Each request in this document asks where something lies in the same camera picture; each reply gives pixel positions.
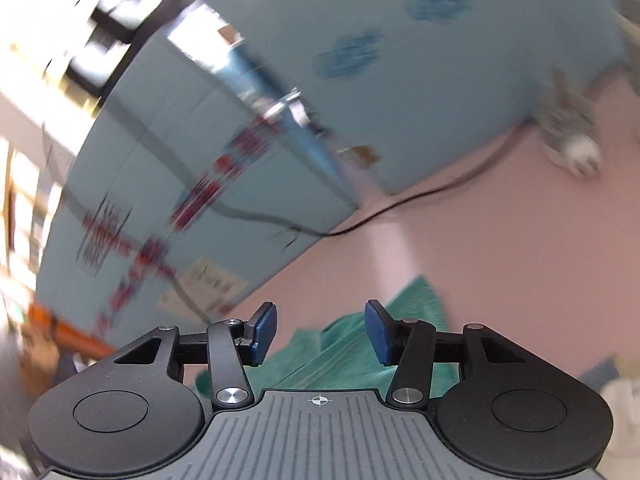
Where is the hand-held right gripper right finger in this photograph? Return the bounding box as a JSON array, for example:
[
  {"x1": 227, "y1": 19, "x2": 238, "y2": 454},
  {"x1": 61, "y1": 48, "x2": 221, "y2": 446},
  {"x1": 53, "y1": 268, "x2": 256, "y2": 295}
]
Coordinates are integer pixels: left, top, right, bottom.
[{"x1": 364, "y1": 299, "x2": 532, "y2": 407}]

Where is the orange cardboard box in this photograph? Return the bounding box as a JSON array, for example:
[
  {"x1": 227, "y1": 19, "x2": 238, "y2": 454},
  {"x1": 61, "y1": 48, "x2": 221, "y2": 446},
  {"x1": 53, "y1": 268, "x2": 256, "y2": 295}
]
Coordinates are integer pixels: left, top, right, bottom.
[{"x1": 27, "y1": 302, "x2": 116, "y2": 361}]

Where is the green terry towel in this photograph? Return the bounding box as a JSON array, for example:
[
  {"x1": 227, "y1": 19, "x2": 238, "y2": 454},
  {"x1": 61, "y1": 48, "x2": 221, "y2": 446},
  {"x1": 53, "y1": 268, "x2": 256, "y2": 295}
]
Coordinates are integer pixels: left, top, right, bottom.
[{"x1": 194, "y1": 275, "x2": 463, "y2": 392}]

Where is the blue sweater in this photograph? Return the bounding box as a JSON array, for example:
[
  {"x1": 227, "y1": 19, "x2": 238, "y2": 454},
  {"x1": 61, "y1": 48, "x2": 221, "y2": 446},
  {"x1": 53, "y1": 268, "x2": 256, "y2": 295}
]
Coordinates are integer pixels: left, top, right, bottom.
[{"x1": 580, "y1": 355, "x2": 622, "y2": 392}]

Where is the white plug adapter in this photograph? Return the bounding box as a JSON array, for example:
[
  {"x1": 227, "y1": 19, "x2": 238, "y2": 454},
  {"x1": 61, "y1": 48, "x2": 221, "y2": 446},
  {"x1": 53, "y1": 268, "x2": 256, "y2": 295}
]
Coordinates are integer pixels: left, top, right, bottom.
[{"x1": 537, "y1": 72, "x2": 603, "y2": 178}]

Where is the plain light blue cardboard box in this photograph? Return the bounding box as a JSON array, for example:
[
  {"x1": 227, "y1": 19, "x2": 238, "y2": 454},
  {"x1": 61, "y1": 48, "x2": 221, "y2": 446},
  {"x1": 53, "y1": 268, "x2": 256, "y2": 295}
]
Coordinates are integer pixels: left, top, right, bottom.
[{"x1": 185, "y1": 0, "x2": 631, "y2": 196}]

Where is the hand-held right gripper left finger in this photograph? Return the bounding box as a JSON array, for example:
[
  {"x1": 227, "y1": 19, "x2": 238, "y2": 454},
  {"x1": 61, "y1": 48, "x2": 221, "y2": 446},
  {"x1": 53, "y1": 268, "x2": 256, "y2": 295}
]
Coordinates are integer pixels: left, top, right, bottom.
[{"x1": 114, "y1": 301, "x2": 279, "y2": 408}]

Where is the black cable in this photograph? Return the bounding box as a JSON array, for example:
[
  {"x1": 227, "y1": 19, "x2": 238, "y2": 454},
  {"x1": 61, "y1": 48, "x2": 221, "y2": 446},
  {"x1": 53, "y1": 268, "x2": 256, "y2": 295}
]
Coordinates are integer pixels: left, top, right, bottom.
[
  {"x1": 215, "y1": 122, "x2": 543, "y2": 238},
  {"x1": 167, "y1": 267, "x2": 217, "y2": 327}
]

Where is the labelled light blue cardboard box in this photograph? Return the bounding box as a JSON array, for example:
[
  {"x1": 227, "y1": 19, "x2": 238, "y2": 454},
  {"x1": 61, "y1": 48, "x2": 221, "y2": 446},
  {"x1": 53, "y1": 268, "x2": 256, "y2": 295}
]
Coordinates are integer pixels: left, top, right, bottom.
[{"x1": 35, "y1": 25, "x2": 361, "y2": 346}]

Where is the white polo shirt black collar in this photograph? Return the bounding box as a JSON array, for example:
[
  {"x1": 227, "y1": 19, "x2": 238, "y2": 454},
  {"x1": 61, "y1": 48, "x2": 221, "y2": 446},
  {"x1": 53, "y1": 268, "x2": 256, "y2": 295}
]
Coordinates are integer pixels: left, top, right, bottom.
[{"x1": 600, "y1": 377, "x2": 640, "y2": 461}]

